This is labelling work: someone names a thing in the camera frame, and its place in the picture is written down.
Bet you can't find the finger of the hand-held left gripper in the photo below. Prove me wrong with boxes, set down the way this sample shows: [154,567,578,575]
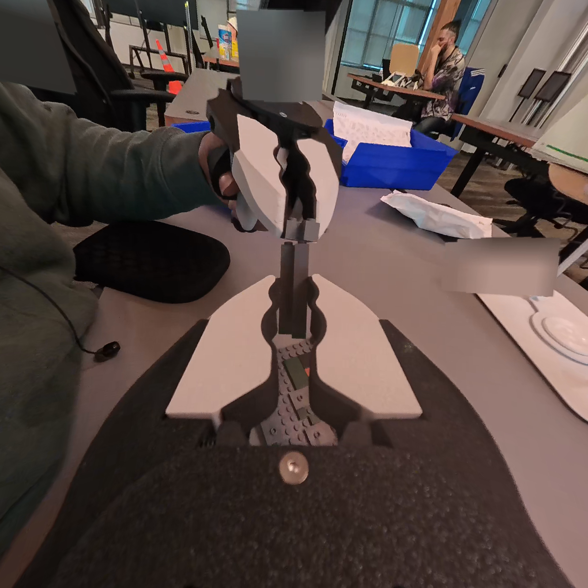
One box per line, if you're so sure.
[286,131,342,237]
[231,114,289,239]

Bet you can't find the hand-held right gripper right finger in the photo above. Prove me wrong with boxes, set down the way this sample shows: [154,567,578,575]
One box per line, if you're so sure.
[309,274,423,422]

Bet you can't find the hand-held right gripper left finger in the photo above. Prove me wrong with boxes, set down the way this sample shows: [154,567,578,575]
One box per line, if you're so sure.
[164,275,278,422]

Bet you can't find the small light grey brick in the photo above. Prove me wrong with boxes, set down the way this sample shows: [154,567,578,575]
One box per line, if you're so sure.
[283,220,319,243]

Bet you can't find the dark grey brick column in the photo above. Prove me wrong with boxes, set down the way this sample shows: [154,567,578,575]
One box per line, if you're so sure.
[279,243,309,336]

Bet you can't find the person's left forearm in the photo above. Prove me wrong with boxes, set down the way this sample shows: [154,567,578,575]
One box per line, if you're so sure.
[0,83,226,228]

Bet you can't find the wooden top office desk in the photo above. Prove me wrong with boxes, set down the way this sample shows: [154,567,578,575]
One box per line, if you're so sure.
[347,73,446,111]
[450,112,549,198]

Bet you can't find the person's left hand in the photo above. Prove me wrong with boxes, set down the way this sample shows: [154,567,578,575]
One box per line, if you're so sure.
[198,131,240,200]

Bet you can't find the white paper sheet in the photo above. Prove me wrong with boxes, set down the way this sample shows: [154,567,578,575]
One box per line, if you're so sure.
[332,102,413,161]

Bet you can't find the grey green brick build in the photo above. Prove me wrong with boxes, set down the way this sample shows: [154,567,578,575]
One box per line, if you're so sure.
[249,337,339,447]

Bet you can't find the white crumpled paper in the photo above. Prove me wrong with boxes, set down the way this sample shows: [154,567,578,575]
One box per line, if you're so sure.
[380,189,493,239]

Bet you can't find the large window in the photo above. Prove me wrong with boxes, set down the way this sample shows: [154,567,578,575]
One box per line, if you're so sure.
[342,0,435,67]

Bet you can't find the tan chair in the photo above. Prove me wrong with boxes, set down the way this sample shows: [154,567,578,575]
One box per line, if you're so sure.
[390,43,420,79]

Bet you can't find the white mat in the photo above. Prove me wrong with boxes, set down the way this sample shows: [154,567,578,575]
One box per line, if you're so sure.
[475,289,588,421]

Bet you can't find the blue chair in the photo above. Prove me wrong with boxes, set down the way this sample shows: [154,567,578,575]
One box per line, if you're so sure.
[452,68,485,138]

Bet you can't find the black office chair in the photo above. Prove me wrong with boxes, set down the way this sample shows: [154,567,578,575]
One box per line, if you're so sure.
[46,0,177,131]

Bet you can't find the person's green sweatshirt torso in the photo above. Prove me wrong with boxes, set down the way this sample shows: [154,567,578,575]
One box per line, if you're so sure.
[0,170,101,545]

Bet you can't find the white round dish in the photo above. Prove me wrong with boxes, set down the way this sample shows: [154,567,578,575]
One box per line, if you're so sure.
[528,294,588,356]

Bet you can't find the black chair base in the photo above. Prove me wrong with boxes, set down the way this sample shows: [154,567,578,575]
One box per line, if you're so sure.
[503,177,575,230]

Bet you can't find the black framed sign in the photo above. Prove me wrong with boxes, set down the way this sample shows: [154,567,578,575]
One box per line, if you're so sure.
[535,70,571,103]
[518,68,547,99]

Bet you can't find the white box with green stripe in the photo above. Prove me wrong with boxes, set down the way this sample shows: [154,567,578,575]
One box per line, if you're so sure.
[530,92,588,166]

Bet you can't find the round wooden table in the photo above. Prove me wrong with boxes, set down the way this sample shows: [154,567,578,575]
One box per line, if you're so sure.
[549,163,588,203]

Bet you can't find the black cable with clip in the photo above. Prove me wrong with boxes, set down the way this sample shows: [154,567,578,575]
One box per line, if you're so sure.
[0,263,121,363]

